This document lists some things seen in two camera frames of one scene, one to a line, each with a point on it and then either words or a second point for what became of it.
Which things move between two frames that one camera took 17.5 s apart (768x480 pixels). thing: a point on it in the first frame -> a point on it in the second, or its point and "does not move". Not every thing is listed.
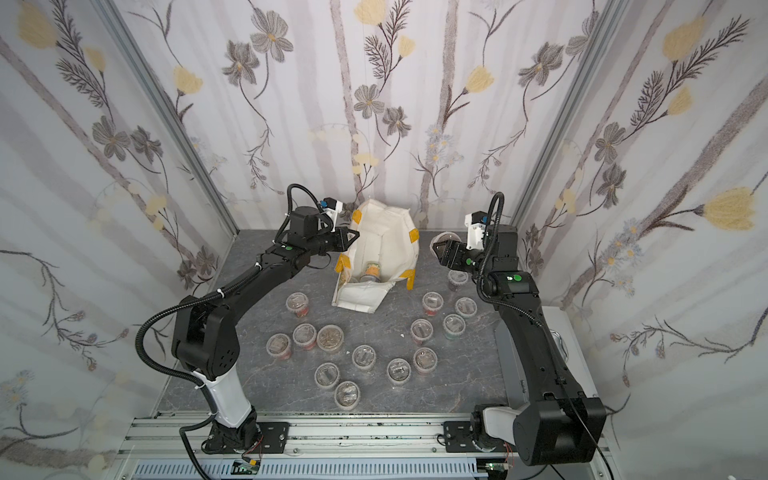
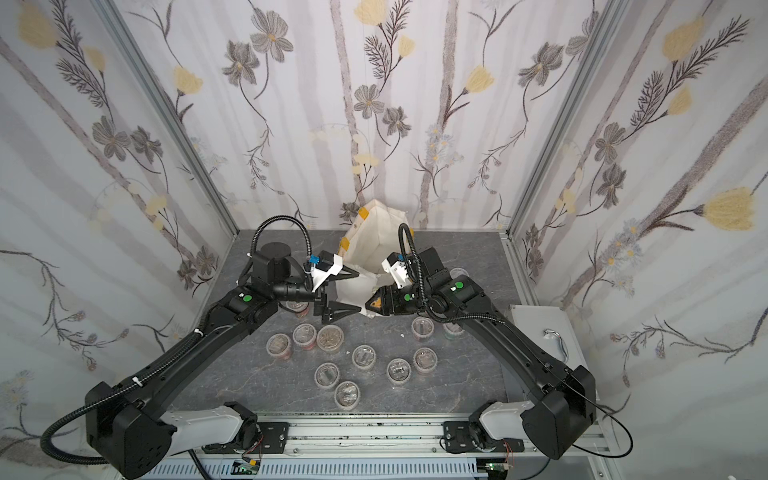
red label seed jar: (279, 346) does not move
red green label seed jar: (326, 375) does not move
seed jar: (298, 302) does not move
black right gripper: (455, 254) -> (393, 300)
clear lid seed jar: (347, 395) does not move
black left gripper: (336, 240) -> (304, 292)
